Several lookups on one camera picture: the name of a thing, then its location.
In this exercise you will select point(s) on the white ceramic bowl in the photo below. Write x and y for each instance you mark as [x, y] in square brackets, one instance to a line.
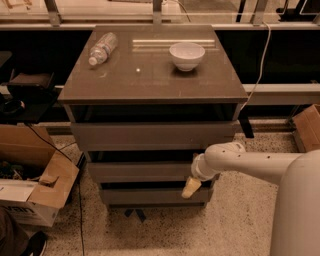
[186, 55]

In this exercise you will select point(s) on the grey top drawer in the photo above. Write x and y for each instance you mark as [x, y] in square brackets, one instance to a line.
[151, 136]

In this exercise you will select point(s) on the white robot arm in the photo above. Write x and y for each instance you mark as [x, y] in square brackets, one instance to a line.
[296, 221]

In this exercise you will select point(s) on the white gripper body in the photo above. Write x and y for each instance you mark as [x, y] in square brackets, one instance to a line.
[197, 167]

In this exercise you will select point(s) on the cardboard box right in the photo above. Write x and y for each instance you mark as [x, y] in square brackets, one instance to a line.
[307, 125]

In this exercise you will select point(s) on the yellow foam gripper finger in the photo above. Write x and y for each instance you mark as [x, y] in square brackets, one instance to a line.
[191, 186]

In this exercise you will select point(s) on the open cardboard box left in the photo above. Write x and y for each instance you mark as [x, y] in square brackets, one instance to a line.
[36, 179]

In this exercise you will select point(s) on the grey drawer cabinet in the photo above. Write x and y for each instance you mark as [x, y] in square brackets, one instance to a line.
[139, 83]

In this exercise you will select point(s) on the dark tray on shelf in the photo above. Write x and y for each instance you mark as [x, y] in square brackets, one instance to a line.
[30, 85]

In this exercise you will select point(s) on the black shoe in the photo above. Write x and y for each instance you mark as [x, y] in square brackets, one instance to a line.
[36, 245]

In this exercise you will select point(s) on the clear plastic water bottle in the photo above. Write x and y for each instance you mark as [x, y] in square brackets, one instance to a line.
[102, 49]

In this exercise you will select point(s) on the dark trouser leg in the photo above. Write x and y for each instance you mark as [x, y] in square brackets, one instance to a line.
[13, 239]

